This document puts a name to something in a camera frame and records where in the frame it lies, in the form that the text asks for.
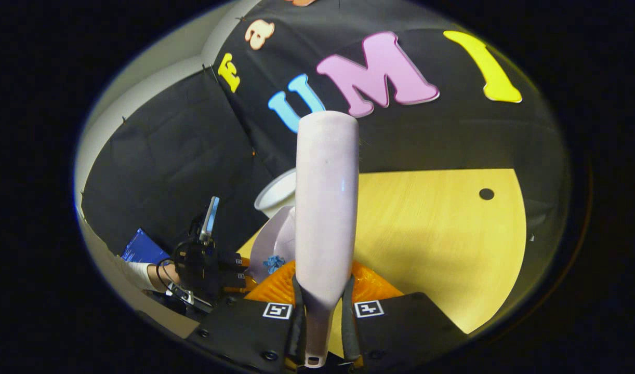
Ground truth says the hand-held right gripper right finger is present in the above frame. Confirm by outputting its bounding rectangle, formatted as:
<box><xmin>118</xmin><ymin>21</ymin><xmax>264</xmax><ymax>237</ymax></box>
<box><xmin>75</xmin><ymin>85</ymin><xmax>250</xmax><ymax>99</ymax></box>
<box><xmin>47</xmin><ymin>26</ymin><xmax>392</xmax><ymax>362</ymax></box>
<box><xmin>340</xmin><ymin>260</ymin><xmax>470</xmax><ymax>373</ymax></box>

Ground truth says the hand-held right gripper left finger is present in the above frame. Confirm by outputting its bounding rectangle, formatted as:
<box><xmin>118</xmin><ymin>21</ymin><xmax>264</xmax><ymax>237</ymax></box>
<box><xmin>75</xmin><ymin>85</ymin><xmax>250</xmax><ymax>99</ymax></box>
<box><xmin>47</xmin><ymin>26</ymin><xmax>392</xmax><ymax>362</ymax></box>
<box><xmin>184</xmin><ymin>260</ymin><xmax>308</xmax><ymax>374</ymax></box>

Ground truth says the pale purple plastic dustpan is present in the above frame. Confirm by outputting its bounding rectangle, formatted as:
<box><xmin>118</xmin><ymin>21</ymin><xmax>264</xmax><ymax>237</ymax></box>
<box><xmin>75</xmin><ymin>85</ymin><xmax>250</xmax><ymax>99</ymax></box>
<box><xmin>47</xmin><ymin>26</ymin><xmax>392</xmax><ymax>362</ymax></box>
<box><xmin>249</xmin><ymin>206</ymin><xmax>297</xmax><ymax>284</ymax></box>

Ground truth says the white ribbed garbage bin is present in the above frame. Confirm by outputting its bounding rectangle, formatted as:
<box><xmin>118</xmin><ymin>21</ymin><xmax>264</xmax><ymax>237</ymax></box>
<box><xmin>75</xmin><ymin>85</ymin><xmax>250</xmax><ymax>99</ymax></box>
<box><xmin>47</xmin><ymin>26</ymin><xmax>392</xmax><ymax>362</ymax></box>
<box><xmin>254</xmin><ymin>167</ymin><xmax>298</xmax><ymax>219</ymax></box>

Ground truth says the pale purple small broom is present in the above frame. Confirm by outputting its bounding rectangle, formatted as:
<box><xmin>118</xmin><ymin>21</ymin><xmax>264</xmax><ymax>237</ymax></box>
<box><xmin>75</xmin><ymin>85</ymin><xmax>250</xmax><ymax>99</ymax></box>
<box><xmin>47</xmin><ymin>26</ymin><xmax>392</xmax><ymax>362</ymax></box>
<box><xmin>295</xmin><ymin>111</ymin><xmax>360</xmax><ymax>368</ymax></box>

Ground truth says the yellow wooden desktop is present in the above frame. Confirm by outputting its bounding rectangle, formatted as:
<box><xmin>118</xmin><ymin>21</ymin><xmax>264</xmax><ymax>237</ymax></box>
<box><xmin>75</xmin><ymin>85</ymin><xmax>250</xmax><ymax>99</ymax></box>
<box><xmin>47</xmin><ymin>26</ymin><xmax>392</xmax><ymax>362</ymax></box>
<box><xmin>237</xmin><ymin>169</ymin><xmax>527</xmax><ymax>334</ymax></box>

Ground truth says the blue box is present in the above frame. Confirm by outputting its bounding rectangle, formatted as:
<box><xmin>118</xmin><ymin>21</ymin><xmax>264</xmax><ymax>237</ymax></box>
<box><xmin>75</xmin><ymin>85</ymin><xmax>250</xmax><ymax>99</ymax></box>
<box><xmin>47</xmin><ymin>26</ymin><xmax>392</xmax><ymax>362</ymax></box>
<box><xmin>121</xmin><ymin>228</ymin><xmax>170</xmax><ymax>264</ymax></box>

